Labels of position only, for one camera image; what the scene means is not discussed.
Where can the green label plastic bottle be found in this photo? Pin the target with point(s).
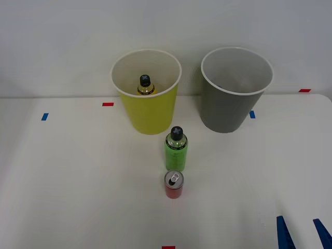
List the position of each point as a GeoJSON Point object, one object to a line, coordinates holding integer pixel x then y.
{"type": "Point", "coordinates": [175, 155]}

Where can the red drink can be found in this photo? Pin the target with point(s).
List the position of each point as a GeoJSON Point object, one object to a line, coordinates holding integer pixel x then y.
{"type": "Point", "coordinates": [173, 192]}

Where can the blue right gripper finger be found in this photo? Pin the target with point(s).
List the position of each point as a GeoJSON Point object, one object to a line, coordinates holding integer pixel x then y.
{"type": "Point", "coordinates": [284, 236]}
{"type": "Point", "coordinates": [325, 236]}

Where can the grey plastic waste bin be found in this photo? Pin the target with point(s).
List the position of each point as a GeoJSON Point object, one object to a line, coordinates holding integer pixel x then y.
{"type": "Point", "coordinates": [225, 111]}

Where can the yellow-green plastic waste bin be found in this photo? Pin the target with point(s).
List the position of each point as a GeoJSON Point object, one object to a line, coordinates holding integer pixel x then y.
{"type": "Point", "coordinates": [150, 114]}

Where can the yellow label plastic bottle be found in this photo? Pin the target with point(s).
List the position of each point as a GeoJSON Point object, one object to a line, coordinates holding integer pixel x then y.
{"type": "Point", "coordinates": [146, 88]}

